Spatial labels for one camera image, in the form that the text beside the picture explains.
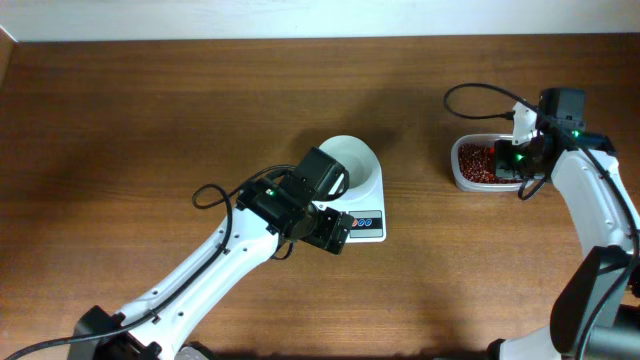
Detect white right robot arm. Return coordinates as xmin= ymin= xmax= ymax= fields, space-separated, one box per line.
xmin=488 ymin=88 xmax=639 ymax=360

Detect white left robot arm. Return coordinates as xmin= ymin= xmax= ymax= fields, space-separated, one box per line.
xmin=68 ymin=169 xmax=353 ymax=359

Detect white digital kitchen scale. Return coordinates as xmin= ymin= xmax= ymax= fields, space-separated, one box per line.
xmin=314 ymin=171 xmax=386 ymax=243

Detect white bowl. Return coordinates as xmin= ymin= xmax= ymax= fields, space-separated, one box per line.
xmin=320 ymin=135 xmax=381 ymax=193

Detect red adzuki beans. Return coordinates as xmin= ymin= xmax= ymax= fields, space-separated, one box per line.
xmin=458 ymin=144 xmax=516 ymax=184

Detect clear plastic container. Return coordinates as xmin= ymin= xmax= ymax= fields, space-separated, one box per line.
xmin=451 ymin=134 xmax=521 ymax=193

